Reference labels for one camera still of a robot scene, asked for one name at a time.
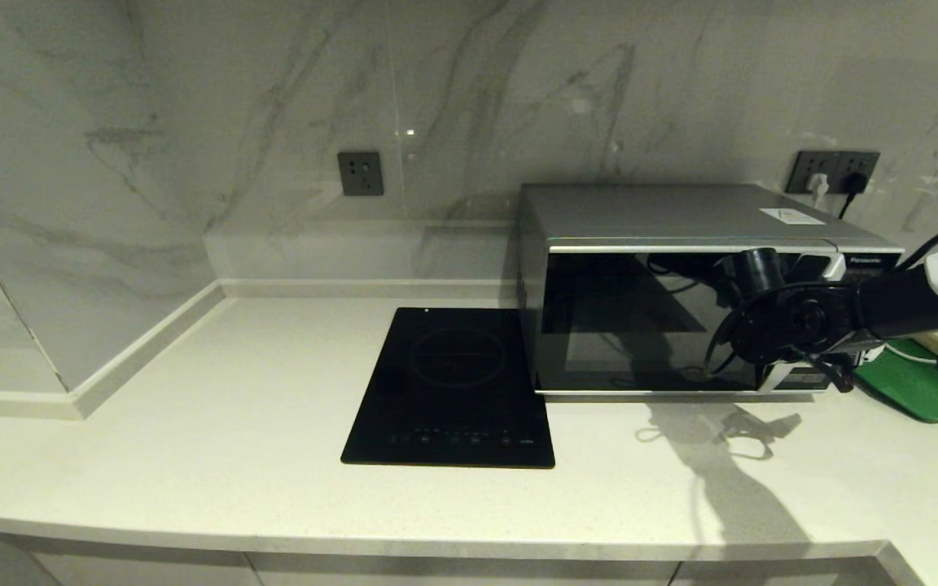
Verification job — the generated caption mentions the black induction cooktop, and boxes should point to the black induction cooktop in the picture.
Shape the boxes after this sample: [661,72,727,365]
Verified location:
[341,307,556,470]

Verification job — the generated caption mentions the grey double wall socket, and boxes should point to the grey double wall socket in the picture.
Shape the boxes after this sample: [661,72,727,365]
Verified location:
[787,150,881,195]

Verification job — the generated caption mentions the white power cable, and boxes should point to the white power cable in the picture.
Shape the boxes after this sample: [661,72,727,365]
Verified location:
[884,342,938,365]

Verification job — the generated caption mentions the green plastic tray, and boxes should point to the green plastic tray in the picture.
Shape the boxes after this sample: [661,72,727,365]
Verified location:
[853,338,938,424]

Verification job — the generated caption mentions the silver microwave oven body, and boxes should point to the silver microwave oven body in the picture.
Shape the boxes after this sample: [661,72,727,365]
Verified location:
[517,183,907,401]

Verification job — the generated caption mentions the black cylindrical wrist module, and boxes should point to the black cylindrical wrist module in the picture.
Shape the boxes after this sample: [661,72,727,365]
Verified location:
[731,247,788,295]

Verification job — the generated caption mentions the white paper sheet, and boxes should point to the white paper sheet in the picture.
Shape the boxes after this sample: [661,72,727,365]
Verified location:
[760,208,826,225]

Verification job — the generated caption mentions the grey single wall socket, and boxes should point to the grey single wall socket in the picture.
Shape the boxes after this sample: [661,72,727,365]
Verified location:
[337,151,384,197]

